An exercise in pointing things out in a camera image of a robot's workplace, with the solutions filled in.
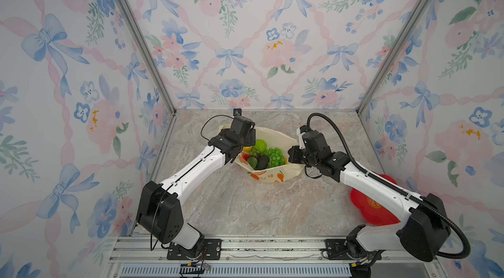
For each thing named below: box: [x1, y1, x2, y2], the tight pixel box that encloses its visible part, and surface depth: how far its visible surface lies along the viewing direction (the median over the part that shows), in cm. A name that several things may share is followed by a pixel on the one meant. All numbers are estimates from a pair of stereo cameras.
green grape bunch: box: [261, 146, 286, 168], surface depth 96 cm
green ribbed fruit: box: [255, 139, 268, 153], surface depth 100 cm
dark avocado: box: [253, 153, 270, 170], surface depth 95 cm
